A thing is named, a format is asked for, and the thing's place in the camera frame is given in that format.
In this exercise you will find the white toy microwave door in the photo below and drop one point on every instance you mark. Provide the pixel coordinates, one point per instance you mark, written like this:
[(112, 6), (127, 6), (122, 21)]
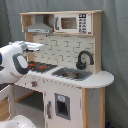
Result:
[(73, 23)]

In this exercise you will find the black toy faucet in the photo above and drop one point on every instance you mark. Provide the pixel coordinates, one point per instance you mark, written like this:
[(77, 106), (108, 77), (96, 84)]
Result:
[(81, 63)]

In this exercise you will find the right red stove knob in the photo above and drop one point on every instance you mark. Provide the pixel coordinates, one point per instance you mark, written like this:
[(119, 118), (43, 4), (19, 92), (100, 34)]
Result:
[(34, 83)]

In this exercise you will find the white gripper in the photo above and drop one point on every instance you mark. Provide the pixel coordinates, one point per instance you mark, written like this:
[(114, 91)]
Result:
[(33, 47)]

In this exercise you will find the black toy stovetop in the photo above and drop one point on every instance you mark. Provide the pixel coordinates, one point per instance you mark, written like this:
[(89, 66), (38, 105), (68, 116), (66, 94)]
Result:
[(40, 67)]

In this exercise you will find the grey range hood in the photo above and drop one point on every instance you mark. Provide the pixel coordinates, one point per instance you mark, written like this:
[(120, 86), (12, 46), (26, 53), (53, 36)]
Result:
[(43, 23)]

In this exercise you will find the wooden toy kitchen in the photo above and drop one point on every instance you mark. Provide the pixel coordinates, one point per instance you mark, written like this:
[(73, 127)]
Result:
[(53, 78)]

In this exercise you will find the grey toy sink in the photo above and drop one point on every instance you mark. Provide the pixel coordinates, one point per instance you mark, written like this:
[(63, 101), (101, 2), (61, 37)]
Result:
[(72, 74)]

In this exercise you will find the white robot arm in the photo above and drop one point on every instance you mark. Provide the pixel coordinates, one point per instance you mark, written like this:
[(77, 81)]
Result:
[(16, 66)]

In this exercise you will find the white dishwasher door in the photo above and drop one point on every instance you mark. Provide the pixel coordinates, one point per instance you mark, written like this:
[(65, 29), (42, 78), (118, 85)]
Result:
[(63, 106)]

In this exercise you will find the white oven door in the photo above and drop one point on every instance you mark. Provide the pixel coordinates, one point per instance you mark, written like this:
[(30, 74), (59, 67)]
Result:
[(6, 103)]

